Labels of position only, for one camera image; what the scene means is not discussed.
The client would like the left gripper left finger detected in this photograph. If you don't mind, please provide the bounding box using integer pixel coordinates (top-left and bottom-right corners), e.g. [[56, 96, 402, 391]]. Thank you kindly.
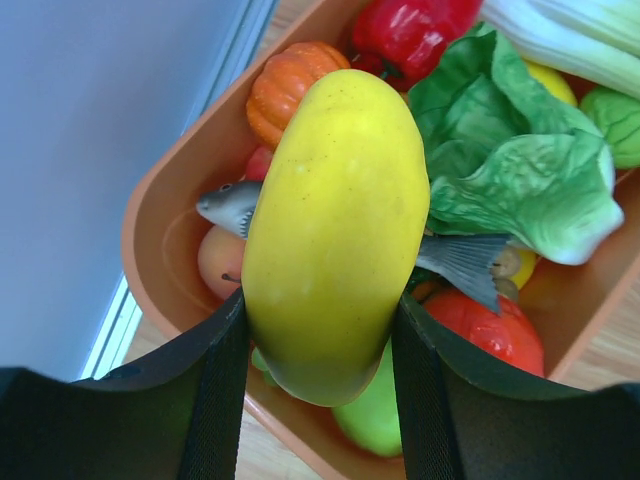
[[1, 290, 249, 479]]

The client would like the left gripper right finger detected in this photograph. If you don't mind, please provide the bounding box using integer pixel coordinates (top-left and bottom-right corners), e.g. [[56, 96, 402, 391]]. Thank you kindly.
[[391, 294, 639, 479]]

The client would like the fake yellow lemon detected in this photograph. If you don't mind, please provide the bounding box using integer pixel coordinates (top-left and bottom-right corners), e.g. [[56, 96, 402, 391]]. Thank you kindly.
[[241, 69, 430, 407]]

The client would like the fake green celery stalk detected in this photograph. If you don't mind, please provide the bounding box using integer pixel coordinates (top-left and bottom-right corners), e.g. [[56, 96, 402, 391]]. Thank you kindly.
[[479, 0, 639, 99]]

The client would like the fake green apple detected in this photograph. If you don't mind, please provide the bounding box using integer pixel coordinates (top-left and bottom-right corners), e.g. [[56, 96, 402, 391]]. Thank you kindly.
[[331, 342, 402, 458]]

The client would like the fake red tomato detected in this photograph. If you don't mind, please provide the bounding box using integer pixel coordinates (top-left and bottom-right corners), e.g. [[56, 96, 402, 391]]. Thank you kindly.
[[423, 289, 544, 377]]

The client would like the fake grey fish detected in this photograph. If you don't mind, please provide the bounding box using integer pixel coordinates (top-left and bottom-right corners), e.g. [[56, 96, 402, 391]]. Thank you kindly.
[[196, 181, 508, 313]]

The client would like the fake peach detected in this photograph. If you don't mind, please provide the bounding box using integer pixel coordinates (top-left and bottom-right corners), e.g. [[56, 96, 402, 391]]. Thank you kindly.
[[198, 226, 246, 300]]

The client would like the fake green lettuce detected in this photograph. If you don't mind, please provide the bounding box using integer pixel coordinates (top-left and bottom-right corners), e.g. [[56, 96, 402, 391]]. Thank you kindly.
[[409, 23, 625, 265]]

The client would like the fake lime green fruit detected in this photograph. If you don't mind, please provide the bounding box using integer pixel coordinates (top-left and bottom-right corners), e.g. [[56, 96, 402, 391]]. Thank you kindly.
[[580, 86, 639, 170]]

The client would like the fake orange pumpkin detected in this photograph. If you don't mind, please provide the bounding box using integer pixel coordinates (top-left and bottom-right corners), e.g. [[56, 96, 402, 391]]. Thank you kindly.
[[246, 41, 350, 150]]

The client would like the fake red bell pepper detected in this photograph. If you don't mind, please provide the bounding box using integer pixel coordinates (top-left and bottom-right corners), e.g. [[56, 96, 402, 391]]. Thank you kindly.
[[351, 0, 483, 92]]

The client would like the orange plastic basket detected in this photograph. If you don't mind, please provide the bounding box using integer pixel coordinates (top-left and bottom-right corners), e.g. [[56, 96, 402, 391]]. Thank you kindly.
[[121, 0, 640, 480]]

